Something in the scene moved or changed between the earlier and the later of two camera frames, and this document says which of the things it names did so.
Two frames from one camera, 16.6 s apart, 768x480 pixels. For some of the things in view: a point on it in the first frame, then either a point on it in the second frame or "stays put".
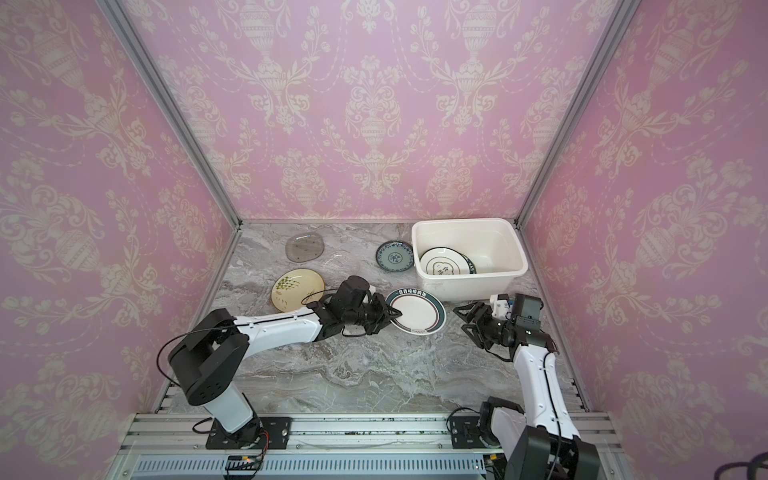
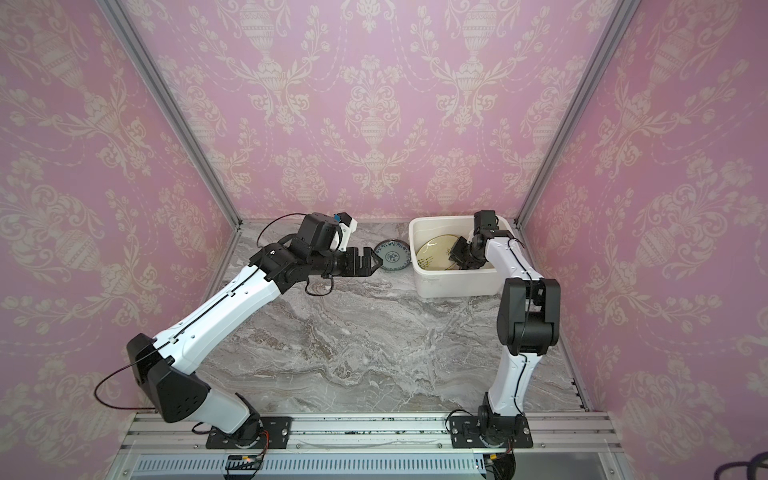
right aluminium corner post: (610, 38) stays put
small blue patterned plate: (394, 256) stays put
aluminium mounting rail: (178, 432) stays put
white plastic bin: (466, 259) stays put
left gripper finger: (393, 313) to (366, 269)
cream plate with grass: (293, 289) to (433, 254)
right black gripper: (482, 324) to (469, 252)
